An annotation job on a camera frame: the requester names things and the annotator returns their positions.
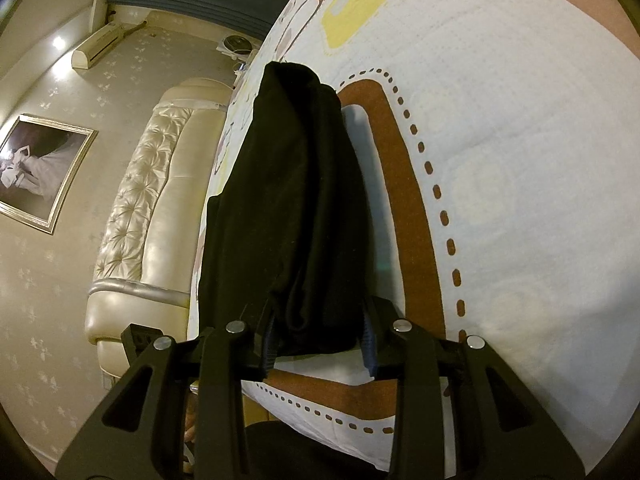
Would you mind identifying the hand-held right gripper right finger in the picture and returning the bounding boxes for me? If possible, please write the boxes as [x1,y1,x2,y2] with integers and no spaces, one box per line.
[361,302,586,480]

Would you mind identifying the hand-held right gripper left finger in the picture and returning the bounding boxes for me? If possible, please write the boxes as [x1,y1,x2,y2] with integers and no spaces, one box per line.
[54,305,278,480]

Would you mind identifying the black pants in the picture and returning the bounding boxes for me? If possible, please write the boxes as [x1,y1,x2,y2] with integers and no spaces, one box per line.
[197,61,386,357]

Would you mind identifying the cream tufted headboard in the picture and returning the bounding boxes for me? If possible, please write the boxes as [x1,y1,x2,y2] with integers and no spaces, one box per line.
[85,77,233,391]

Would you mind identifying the white printed bed blanket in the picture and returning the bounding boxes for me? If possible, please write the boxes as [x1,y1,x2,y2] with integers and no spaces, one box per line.
[185,0,640,480]

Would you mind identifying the small round fan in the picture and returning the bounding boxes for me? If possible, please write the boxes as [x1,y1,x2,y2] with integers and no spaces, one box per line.
[216,34,256,56]

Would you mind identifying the dark blue curtain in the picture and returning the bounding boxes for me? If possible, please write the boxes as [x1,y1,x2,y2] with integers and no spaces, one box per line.
[107,0,321,41]

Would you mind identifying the framed wall picture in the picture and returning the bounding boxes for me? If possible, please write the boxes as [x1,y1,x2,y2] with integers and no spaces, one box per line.
[0,114,98,235]

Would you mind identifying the cream wall air conditioner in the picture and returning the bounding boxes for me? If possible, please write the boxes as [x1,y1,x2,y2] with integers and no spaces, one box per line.
[71,22,126,70]

